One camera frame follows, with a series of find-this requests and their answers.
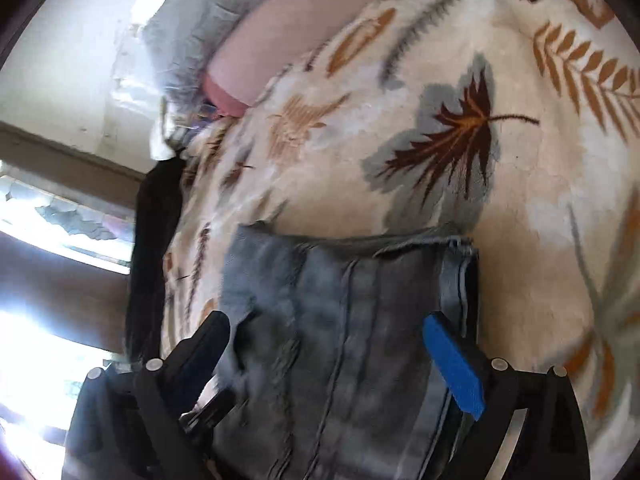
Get blue denim pants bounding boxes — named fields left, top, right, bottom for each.
left=214, top=222, right=478, bottom=479

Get black garment on left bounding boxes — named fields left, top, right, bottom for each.
left=125, top=157, right=186, bottom=363

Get leaf-patterned cream blanket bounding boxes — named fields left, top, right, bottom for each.
left=163, top=0, right=639, bottom=479

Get pink sofa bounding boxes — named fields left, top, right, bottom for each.
left=203, top=0, right=375, bottom=117

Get grey quilted blanket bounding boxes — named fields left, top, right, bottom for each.
left=142, top=0, right=265, bottom=107

